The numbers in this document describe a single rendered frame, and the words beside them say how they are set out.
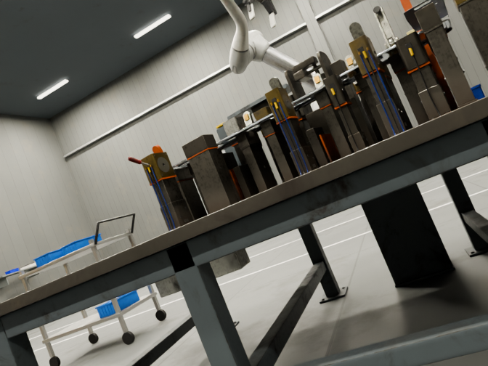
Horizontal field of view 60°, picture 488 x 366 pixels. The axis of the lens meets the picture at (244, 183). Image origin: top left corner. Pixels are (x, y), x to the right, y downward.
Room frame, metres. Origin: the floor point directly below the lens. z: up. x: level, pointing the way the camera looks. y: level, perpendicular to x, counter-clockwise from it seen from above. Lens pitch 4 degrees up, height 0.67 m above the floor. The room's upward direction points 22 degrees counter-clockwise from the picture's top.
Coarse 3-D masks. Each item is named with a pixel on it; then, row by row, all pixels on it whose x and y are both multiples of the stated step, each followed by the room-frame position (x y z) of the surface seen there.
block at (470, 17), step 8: (456, 0) 1.26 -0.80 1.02; (464, 0) 1.25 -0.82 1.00; (472, 0) 1.24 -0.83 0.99; (480, 0) 1.23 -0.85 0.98; (464, 8) 1.26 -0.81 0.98; (472, 8) 1.25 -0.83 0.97; (480, 8) 1.24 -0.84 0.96; (464, 16) 1.26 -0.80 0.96; (472, 16) 1.25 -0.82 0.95; (480, 16) 1.24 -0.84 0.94; (472, 24) 1.25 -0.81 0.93; (480, 24) 1.25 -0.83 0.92; (472, 32) 1.26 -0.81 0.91; (480, 32) 1.25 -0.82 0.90; (480, 40) 1.25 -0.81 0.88; (480, 48) 1.26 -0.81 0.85
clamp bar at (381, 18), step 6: (378, 6) 1.63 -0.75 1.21; (378, 12) 1.63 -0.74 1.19; (384, 12) 1.65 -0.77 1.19; (378, 18) 1.66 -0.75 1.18; (384, 18) 1.64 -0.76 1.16; (378, 24) 1.66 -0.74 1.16; (384, 24) 1.65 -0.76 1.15; (384, 30) 1.66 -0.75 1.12; (390, 30) 1.63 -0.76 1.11; (384, 36) 1.65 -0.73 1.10; (390, 36) 1.65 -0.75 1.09
